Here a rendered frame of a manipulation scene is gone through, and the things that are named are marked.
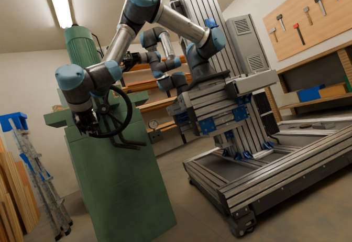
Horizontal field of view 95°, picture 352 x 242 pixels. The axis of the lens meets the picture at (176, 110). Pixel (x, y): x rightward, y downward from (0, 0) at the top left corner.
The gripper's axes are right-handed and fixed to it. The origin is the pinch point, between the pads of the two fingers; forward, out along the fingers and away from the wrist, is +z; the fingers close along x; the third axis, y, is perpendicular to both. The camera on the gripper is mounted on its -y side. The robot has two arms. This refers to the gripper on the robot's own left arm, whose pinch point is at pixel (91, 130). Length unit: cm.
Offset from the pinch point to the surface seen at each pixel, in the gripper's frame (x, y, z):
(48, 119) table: -20.0, -24.0, 13.6
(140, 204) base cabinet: 12, 31, 45
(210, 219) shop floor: 47, 58, 43
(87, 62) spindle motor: 7, -57, 4
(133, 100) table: 27.4, -23.5, 13.6
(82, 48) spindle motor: 6, -66, -1
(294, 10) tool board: 332, -117, -7
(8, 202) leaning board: -91, -37, 131
